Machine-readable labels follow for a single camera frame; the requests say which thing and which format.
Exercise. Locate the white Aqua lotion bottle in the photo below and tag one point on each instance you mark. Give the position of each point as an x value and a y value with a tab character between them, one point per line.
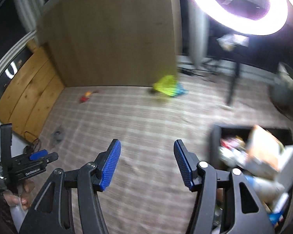
266	190

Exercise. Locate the pine wood side panel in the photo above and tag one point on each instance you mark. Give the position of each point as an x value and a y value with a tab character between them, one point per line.
31	94

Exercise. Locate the blue plastic clip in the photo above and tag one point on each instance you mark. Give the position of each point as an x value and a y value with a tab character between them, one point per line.
179	90

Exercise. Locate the ring light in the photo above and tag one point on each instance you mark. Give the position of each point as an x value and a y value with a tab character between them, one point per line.
251	17

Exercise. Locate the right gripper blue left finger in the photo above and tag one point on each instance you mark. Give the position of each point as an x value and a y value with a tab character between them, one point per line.
92	178

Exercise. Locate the person left hand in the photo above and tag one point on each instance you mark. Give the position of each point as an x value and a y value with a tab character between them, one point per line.
24	199

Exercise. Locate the black light stand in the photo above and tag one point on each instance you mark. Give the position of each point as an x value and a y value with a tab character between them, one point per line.
232	46

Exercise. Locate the orange white tissue pack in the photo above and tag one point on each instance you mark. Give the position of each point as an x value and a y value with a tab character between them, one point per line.
263	149

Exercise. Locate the black storage box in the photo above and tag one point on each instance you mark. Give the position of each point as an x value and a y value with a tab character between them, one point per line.
219	131

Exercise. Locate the white paper box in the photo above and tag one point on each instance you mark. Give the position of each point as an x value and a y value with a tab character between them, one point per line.
285	165

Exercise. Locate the beige checkered tablecloth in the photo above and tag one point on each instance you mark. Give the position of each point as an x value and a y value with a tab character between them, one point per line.
147	194

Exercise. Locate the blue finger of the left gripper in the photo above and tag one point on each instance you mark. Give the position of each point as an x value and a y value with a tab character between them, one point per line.
38	155
51	157

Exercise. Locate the red orange toy keychain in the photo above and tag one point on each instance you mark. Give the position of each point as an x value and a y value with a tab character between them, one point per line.
85	97

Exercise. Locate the yellow shuttlecock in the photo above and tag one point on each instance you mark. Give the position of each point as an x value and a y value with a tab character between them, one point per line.
167	85

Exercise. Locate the potted plant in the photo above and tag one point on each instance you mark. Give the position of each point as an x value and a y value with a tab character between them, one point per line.
281	91

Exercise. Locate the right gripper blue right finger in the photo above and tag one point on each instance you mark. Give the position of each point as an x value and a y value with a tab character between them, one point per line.
199	177

